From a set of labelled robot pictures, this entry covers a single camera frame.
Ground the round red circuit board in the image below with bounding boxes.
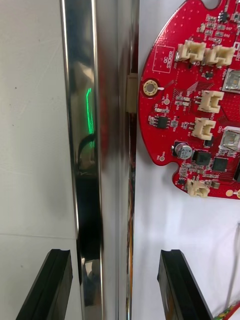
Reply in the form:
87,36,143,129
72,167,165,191
138,0,240,201

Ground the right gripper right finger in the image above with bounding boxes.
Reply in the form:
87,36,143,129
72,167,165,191
156,248,214,320

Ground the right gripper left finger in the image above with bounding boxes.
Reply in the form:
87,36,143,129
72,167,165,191
15,248,74,320

